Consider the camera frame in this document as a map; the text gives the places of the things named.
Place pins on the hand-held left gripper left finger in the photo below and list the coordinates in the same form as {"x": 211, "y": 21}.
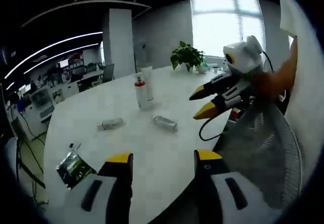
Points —
{"x": 116, "y": 191}

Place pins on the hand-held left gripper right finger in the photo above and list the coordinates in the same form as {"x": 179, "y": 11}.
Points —
{"x": 210, "y": 191}

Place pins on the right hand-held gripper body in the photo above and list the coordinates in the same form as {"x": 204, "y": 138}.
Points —
{"x": 245, "y": 57}

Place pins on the green skincare pouch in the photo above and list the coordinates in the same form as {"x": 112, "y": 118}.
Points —
{"x": 73, "y": 168}

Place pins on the square white skincare bottle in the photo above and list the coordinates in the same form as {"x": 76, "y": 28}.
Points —
{"x": 165, "y": 123}

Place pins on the long white skincare tube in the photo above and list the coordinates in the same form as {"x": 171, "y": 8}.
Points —
{"x": 151, "y": 90}

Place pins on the clear-capped white skincare bottle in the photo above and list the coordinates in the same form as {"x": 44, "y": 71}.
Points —
{"x": 111, "y": 124}

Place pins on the red-collared white skincare bottle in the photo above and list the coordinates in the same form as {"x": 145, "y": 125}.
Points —
{"x": 143, "y": 100}

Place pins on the person's right hand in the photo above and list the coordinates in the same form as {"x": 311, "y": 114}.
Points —
{"x": 270, "y": 85}

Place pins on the red orange box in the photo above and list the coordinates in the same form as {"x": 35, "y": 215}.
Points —
{"x": 236, "y": 112}

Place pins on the small teal white object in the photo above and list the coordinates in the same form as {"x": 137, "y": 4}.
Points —
{"x": 202, "y": 68}

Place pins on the green potted plant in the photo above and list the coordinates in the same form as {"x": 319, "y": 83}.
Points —
{"x": 187, "y": 54}

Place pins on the bright window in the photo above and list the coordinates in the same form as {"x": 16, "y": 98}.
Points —
{"x": 215, "y": 24}

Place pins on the person's white shirt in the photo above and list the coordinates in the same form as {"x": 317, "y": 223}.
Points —
{"x": 306, "y": 82}

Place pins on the white square pillar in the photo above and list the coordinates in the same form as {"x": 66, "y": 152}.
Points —
{"x": 120, "y": 44}

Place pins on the grey chair back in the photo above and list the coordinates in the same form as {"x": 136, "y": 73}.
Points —
{"x": 108, "y": 73}

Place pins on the white glass-front cabinet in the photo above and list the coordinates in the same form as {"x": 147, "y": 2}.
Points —
{"x": 43, "y": 105}

